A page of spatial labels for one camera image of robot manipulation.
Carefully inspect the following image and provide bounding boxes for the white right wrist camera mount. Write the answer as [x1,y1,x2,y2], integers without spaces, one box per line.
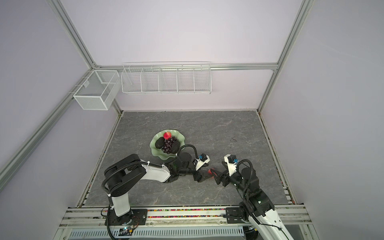
[224,154,239,177]

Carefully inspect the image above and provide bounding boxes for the dark purple fake grapes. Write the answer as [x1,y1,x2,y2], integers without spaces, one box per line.
[162,137,178,154]

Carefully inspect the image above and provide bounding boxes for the dark fake avocado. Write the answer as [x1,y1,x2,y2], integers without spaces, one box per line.
[155,137,166,149]
[171,141,181,154]

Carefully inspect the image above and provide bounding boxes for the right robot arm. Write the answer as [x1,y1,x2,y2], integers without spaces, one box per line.
[210,159,293,240]

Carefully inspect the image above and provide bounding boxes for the long white wire basket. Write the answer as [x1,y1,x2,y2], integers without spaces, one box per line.
[121,62,212,94]

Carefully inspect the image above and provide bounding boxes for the aluminium frame post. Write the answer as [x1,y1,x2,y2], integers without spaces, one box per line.
[257,0,314,113]

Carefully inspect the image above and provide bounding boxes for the red fake apple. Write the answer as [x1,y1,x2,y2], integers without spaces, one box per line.
[208,169,218,179]
[163,132,172,140]

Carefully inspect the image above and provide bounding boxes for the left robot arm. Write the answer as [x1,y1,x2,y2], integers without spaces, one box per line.
[101,145,212,226]

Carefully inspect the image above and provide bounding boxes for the small white mesh basket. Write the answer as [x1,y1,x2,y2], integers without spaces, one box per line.
[74,70,122,111]

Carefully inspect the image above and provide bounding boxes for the green wavy fruit bowl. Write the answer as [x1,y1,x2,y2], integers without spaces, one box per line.
[150,129,186,161]

